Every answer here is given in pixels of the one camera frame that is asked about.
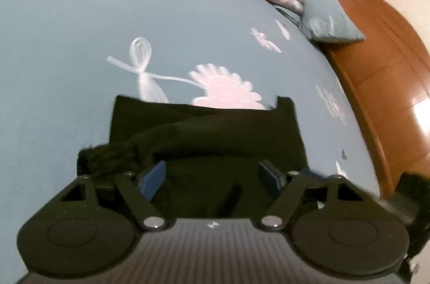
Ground wooden headboard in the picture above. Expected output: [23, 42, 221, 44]
[325, 0, 429, 198]

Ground teal pillow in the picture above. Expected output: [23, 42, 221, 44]
[275, 0, 365, 44]

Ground black drawstring pants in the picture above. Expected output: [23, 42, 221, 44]
[77, 96, 307, 218]

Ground teal patterned bed sheet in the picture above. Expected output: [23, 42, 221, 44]
[1, 0, 380, 283]

